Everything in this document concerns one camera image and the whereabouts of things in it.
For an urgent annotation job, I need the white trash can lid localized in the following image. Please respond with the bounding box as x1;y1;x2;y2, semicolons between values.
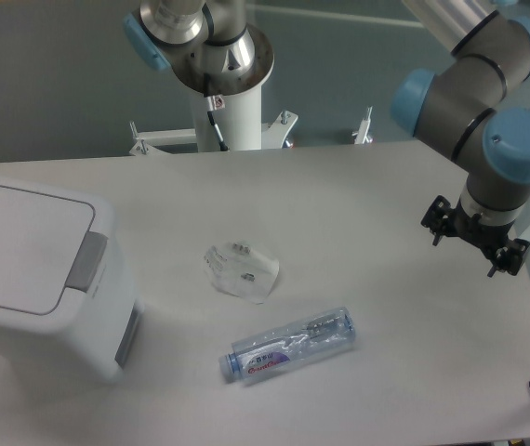
0;177;114;316

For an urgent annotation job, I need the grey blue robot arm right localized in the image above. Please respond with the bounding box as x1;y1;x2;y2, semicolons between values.
391;1;530;257

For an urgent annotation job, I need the clear plastic water bottle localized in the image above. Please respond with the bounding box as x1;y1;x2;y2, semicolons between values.
219;307;356;383

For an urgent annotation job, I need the white pedestal base frame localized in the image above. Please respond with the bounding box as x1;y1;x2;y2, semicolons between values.
129;106;373;156

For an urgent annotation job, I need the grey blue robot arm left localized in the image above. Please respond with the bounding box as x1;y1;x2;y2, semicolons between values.
124;1;530;275

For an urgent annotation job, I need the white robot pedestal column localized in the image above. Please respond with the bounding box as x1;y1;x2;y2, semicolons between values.
189;86;262;152

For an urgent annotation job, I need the clear crumpled plastic bag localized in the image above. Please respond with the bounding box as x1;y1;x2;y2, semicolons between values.
203;241;280;305

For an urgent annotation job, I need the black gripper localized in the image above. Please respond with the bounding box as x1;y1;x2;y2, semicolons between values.
420;195;530;278

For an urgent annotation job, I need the white trash can body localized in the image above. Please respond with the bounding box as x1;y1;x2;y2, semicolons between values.
0;175;145;385

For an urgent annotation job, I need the black cable on pedestal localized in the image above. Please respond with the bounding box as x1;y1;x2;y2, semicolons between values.
202;73;231;152

